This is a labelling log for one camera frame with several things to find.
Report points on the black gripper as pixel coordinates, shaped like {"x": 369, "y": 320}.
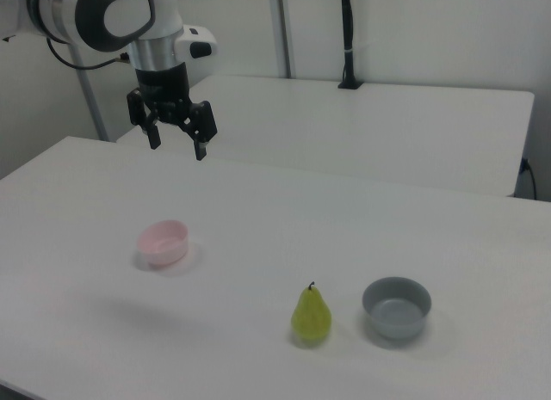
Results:
{"x": 165, "y": 88}

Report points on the yellow-green pear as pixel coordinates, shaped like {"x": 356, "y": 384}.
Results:
{"x": 311, "y": 317}

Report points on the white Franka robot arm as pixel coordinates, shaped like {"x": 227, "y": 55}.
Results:
{"x": 51, "y": 8}

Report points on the pink bowl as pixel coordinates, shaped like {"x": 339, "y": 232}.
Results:
{"x": 163, "y": 244}

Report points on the grey bowl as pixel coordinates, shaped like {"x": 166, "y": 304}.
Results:
{"x": 396, "y": 307}

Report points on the grey partition frame post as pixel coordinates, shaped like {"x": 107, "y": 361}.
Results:
{"x": 88, "y": 99}
{"x": 280, "y": 30}

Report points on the black camera pole with base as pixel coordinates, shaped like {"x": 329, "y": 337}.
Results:
{"x": 348, "y": 43}

